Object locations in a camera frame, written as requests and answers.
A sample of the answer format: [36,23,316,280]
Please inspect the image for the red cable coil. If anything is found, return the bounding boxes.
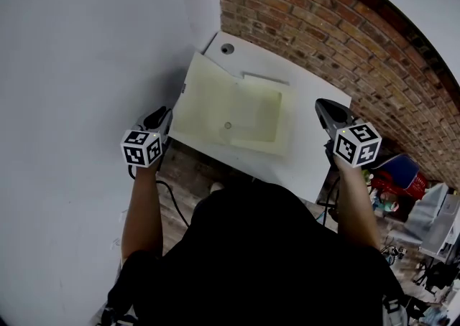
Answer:
[369,169,410,197]

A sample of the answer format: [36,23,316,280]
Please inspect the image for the person's left forearm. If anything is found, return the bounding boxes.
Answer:
[121,162,165,261]

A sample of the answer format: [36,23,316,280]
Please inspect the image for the teal plastic item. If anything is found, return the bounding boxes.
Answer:
[372,195,398,213]

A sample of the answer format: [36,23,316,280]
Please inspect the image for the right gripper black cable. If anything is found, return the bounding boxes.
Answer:
[316,177,341,227]

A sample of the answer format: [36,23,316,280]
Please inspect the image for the grey harness strap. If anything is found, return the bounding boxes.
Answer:
[382,295,409,326]

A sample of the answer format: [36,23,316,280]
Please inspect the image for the person's black shirt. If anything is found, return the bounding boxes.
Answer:
[107,182,407,326]

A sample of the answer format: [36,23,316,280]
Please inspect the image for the white table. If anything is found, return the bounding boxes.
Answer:
[168,31,352,204]

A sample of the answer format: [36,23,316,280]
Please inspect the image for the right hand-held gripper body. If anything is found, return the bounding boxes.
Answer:
[325,121,382,171]

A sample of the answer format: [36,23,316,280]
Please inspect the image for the black tripod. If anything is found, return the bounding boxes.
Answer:
[416,256,454,293]

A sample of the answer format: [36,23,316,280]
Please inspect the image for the cream plastic sink tray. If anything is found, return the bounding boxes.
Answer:
[167,51,293,157]

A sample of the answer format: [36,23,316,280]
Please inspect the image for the grey device with blue cables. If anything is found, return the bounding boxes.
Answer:
[380,243,407,264]

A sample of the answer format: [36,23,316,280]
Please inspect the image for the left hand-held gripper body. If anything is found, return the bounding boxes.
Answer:
[120,129,170,171]

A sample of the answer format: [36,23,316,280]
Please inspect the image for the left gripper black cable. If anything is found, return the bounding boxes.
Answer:
[127,166,190,227]

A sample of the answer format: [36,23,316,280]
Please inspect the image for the person's right forearm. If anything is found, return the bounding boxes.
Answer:
[332,159,382,252]

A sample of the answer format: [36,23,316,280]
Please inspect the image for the blue chair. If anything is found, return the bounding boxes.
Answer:
[373,154,420,189]

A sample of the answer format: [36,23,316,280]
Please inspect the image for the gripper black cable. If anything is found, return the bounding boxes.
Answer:
[127,166,190,227]
[316,177,341,227]

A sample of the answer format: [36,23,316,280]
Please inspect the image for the grey plastic-wrapped boxes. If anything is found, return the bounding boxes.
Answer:
[387,182,460,261]

